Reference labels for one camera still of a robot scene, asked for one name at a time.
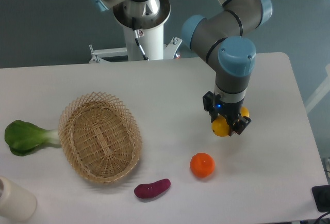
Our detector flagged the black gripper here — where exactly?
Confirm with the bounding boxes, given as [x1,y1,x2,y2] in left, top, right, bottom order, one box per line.
[202,91,251,135]

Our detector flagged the yellow mango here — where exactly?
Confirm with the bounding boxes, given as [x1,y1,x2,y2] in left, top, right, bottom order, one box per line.
[211,106,250,137]

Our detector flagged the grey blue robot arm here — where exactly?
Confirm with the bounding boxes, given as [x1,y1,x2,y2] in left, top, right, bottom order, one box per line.
[93,0,272,136]

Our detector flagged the woven wicker basket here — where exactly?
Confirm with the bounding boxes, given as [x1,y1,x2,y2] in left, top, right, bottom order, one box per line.
[58,92,142,184]

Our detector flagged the orange tangerine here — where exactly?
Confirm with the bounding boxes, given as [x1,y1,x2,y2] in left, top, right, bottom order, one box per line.
[190,153,215,178]

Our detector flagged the purple sweet potato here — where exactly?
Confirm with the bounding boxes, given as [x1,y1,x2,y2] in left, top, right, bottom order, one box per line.
[134,179,171,199]

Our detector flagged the black device at edge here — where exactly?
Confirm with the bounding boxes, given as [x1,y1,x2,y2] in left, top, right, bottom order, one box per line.
[311,185,329,213]

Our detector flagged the green bok choy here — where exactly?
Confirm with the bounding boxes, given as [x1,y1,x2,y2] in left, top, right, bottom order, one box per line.
[4,120,60,156]

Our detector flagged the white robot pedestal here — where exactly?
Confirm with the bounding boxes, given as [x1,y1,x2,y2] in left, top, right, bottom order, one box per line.
[89,0,182,63]

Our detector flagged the white table leg frame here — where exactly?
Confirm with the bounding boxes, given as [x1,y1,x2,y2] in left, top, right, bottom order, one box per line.
[304,64,329,114]

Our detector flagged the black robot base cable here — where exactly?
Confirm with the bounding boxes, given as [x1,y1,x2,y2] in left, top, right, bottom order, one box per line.
[131,17,150,61]

